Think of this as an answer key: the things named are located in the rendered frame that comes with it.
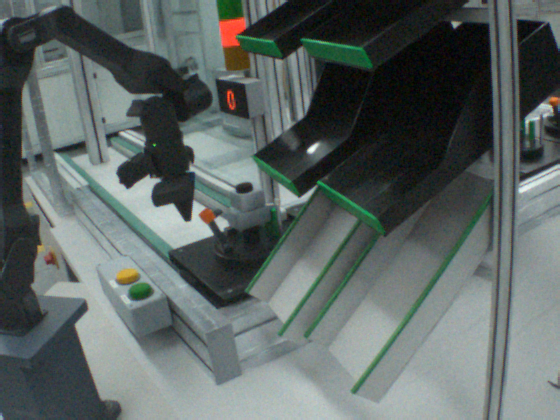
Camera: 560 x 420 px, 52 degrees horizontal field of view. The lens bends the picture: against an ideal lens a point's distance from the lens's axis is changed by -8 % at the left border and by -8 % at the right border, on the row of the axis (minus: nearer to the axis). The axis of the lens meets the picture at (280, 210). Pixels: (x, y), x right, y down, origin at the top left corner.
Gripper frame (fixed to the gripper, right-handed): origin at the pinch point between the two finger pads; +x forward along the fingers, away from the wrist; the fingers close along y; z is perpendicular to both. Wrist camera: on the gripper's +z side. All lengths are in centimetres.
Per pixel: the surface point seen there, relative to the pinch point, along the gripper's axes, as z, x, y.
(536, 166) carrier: -75, 21, -23
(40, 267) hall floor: 128, 111, -222
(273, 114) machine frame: -22, 18, -97
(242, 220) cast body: -8.6, 6.4, -1.3
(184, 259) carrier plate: 3.5, 12.8, -4.7
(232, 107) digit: -11.0, -6.4, -25.9
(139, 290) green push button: 10.8, 11.4, 5.0
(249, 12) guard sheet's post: -18.6, -24.0, -28.7
